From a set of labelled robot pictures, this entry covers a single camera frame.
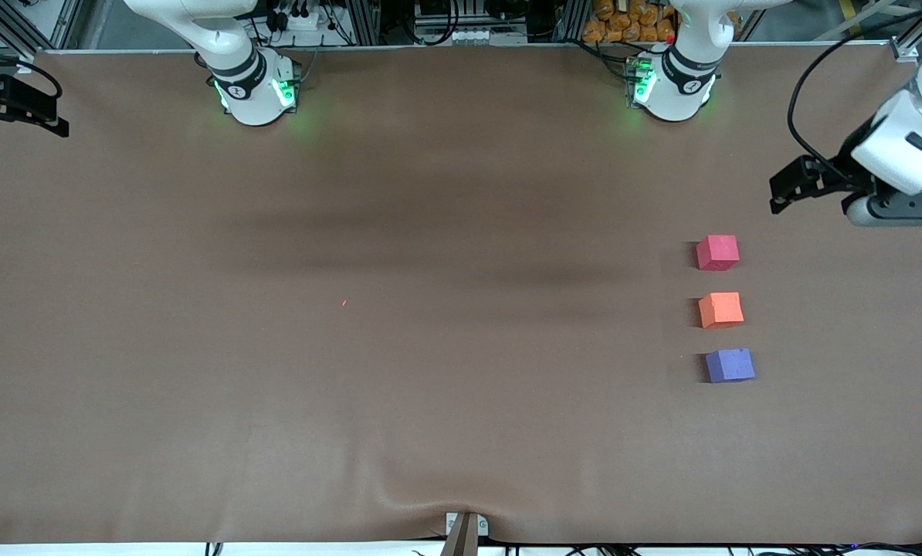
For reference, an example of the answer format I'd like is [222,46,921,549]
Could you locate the orange foam block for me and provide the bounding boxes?
[698,292,744,330]

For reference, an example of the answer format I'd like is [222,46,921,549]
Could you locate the red foam block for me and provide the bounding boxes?
[696,235,741,272]

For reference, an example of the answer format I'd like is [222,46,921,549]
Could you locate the purple foam block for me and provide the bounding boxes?
[705,348,757,384]

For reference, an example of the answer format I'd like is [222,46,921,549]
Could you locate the bag of orange snacks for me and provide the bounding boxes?
[582,0,678,45]

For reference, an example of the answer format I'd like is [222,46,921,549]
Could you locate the white power strip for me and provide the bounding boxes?
[274,8,332,33]

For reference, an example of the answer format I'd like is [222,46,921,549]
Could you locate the brown table mat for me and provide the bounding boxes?
[0,42,922,545]

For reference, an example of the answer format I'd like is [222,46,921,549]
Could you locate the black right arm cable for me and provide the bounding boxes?
[9,59,65,100]

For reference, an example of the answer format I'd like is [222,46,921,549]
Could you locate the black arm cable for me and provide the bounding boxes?
[787,9,922,175]
[9,59,65,100]

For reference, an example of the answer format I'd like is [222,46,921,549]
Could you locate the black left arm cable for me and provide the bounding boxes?
[787,9,922,175]

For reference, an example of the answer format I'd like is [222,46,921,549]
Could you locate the grey metal bracket plate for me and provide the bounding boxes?
[446,513,490,538]

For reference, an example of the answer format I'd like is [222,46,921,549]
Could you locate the brown upright post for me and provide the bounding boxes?
[440,513,480,556]

